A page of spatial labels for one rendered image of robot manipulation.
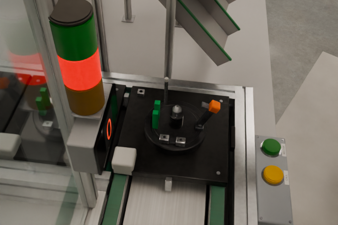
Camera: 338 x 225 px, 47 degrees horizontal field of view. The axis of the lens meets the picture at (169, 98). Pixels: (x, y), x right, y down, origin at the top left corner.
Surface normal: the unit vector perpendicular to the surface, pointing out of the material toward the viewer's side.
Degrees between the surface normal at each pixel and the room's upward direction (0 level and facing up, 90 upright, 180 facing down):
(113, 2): 0
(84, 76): 90
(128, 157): 0
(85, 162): 90
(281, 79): 0
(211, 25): 45
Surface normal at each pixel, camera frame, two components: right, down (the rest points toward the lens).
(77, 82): -0.02, 0.75
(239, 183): 0.04, -0.66
